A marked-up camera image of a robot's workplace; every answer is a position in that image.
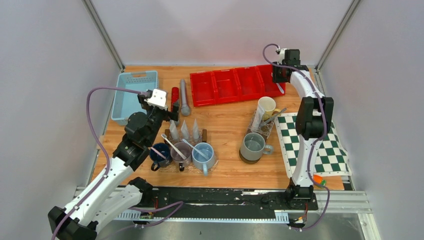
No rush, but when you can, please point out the brown oval wooden tray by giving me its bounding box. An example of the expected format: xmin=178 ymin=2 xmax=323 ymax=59
xmin=239 ymin=111 xmax=274 ymax=164

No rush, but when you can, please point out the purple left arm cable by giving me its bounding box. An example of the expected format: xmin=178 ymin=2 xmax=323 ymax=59
xmin=50 ymin=86 xmax=185 ymax=240

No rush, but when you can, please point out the cream yellow mug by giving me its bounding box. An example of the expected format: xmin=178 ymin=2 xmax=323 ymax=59
xmin=256 ymin=96 xmax=282 ymax=121

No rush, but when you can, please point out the grey toothpaste tube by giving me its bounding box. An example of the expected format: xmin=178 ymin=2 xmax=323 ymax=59
xmin=180 ymin=120 xmax=190 ymax=141

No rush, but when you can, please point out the dark blue mug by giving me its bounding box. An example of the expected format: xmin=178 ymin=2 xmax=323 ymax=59
xmin=149 ymin=143 xmax=173 ymax=172

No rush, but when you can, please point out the left aluminium frame post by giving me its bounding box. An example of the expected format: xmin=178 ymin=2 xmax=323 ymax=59
xmin=82 ymin=0 xmax=125 ymax=73

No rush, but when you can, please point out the orange green tape roll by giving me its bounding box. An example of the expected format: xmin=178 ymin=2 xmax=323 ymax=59
xmin=313 ymin=174 xmax=327 ymax=188

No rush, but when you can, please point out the red bin with clear sheet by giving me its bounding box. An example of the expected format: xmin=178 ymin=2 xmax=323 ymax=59
xmin=212 ymin=69 xmax=240 ymax=104

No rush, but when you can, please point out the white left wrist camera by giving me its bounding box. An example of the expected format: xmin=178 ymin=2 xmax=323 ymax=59
xmin=145 ymin=88 xmax=168 ymax=111

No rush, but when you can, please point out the light blue mug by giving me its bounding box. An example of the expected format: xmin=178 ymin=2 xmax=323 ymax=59
xmin=192 ymin=142 xmax=218 ymax=177

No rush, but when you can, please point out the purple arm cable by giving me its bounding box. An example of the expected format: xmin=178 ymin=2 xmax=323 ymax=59
xmin=262 ymin=43 xmax=331 ymax=232
xmin=50 ymin=86 xmax=185 ymax=240

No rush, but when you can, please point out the light blue plastic basket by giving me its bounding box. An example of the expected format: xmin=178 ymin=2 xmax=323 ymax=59
xmin=111 ymin=70 xmax=159 ymax=126

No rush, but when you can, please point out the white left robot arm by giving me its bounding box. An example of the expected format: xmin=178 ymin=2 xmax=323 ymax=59
xmin=48 ymin=89 xmax=179 ymax=240

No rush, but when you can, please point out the silver microphone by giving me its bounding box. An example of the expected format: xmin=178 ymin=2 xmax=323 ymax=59
xmin=180 ymin=79 xmax=191 ymax=117

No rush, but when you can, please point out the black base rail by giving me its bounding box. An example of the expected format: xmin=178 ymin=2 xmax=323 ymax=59
xmin=136 ymin=187 xmax=318 ymax=220

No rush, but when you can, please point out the purple grey mug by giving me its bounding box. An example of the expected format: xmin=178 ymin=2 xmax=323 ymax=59
xmin=170 ymin=141 xmax=193 ymax=172

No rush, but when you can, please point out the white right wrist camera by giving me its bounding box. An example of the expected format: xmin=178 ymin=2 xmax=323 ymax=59
xmin=276 ymin=48 xmax=287 ymax=65

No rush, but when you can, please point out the red glitter microphone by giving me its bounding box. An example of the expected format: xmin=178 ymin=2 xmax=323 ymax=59
xmin=171 ymin=87 xmax=181 ymax=115

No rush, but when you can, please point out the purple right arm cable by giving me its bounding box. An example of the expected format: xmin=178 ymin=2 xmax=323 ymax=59
xmin=262 ymin=43 xmax=331 ymax=232

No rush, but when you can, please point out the clear textured plastic sheet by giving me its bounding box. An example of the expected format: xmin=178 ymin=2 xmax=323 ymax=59
xmin=245 ymin=111 xmax=274 ymax=141

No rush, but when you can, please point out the aluminium corner frame post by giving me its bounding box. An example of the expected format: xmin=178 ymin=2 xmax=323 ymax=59
xmin=315 ymin=0 xmax=362 ymax=72

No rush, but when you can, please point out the white toothbrush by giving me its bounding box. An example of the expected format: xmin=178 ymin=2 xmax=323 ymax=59
xmin=161 ymin=133 xmax=187 ymax=159

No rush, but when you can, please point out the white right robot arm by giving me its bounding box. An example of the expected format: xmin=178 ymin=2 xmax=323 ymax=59
xmin=272 ymin=47 xmax=334 ymax=209

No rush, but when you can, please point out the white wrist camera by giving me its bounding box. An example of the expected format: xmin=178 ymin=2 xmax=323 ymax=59
xmin=145 ymin=88 xmax=168 ymax=111
xmin=276 ymin=48 xmax=287 ymax=65

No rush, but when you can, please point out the green white chessboard mat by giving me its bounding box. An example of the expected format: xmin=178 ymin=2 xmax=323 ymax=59
xmin=274 ymin=113 xmax=352 ymax=178

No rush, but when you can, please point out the grey green mug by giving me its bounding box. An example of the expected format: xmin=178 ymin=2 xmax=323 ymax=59
xmin=239 ymin=132 xmax=274 ymax=164

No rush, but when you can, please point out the light blue toothbrush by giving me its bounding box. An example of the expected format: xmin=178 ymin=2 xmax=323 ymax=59
xmin=276 ymin=83 xmax=286 ymax=95
xmin=182 ymin=138 xmax=209 ymax=160

